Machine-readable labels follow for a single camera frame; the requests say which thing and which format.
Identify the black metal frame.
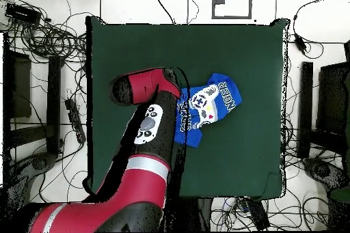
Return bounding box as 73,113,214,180
296,40,350,160
2,32,65,157

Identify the black floor stand base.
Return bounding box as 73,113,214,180
0,152,57,232
301,157,350,191

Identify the black floor cable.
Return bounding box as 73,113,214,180
186,0,200,25
147,0,176,25

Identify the black power adapter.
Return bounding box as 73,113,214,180
293,33,307,53

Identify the black power strip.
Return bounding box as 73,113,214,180
240,198,271,231
64,98,87,144

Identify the dark green table cloth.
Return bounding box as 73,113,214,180
84,16,290,201

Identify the black electronics box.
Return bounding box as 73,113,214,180
5,2,42,25

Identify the blue printed t-shirt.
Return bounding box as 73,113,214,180
173,72,243,148

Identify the grey square floor frame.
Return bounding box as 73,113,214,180
211,0,253,20

